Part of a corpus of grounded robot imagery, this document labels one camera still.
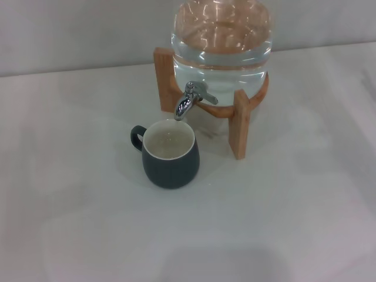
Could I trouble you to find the dark grey ceramic cup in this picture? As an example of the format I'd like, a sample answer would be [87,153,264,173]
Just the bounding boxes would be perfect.
[130,120,202,189]

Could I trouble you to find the chrome faucet tap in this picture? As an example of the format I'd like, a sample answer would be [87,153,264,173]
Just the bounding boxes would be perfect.
[173,81,220,122]

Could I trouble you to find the wooden dispenser stand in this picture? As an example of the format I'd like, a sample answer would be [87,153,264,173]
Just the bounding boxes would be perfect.
[153,46,270,161]

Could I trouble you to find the glass water dispenser jar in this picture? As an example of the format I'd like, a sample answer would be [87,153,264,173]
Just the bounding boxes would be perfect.
[169,0,274,107]

